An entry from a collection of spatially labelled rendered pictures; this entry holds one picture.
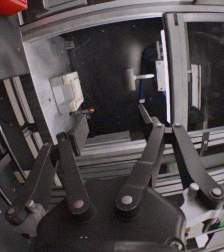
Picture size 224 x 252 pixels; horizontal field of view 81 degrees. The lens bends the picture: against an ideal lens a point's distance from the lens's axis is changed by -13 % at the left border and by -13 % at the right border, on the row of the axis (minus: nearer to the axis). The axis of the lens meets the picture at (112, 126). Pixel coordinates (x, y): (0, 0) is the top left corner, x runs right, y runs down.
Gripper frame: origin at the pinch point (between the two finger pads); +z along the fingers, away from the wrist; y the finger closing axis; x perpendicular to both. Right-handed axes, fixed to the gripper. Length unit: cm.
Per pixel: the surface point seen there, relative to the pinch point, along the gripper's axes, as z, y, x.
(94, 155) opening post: 21.5, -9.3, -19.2
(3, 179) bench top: 15, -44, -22
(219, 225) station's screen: 18, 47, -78
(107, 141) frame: 38.6, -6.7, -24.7
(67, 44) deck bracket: 62, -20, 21
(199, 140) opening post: 21.5, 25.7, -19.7
